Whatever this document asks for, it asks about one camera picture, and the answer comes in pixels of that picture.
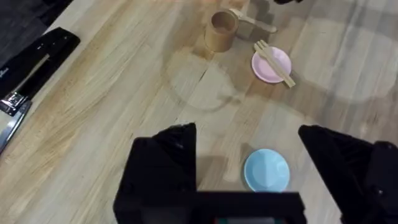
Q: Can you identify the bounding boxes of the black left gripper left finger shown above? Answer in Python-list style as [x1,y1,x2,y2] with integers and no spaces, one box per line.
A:
[113,122,198,224]

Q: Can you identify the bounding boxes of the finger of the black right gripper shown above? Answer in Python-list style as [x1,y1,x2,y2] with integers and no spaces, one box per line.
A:
[297,124,398,224]

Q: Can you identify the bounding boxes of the pink plate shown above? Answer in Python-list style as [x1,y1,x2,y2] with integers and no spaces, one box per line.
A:
[251,46,292,84]

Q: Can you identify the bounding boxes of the wooden cylindrical container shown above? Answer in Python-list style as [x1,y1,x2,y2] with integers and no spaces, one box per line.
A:
[203,11,240,53]

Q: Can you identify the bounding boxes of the blue plate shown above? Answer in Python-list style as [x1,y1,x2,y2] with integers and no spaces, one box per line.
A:
[243,148,291,193]

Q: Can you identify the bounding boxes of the wooden spoon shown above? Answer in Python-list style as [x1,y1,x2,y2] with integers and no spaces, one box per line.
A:
[228,7,278,34]

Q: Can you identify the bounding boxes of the wooden fork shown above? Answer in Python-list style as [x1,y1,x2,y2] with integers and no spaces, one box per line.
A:
[253,39,297,89]

